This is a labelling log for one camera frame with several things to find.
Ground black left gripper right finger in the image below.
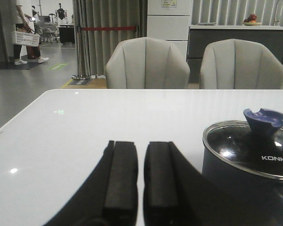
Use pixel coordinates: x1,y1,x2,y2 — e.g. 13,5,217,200
143,142,226,226

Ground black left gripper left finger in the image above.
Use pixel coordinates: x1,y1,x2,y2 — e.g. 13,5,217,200
46,141,138,226

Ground dark blue saucepan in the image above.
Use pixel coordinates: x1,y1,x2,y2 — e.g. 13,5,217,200
201,120,283,226

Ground glass pot lid blue knob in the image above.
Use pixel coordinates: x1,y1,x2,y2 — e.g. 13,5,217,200
202,108,283,181

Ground left beige armchair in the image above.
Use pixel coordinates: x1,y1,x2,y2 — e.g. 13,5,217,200
105,37,190,89

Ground beige armchair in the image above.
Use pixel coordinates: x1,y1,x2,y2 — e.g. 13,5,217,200
200,39,283,89
105,37,190,89

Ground right beige armchair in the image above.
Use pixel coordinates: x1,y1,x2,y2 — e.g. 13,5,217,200
200,39,283,89

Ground grey curtain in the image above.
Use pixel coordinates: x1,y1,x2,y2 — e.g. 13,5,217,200
73,0,148,77

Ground red barrier belt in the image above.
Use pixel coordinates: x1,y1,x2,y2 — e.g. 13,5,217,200
80,26,137,31

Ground white cabinet drawers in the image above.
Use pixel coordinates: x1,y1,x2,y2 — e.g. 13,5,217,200
147,0,191,58

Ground white plastic basket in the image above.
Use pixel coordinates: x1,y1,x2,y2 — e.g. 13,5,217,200
11,31,40,47

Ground grey counter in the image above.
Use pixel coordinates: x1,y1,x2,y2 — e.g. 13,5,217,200
186,24,283,83

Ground fruit plate on counter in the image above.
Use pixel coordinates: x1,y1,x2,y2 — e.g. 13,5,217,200
242,14,262,26

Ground person carrying basket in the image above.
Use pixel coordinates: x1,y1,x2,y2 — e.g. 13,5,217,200
10,0,49,65

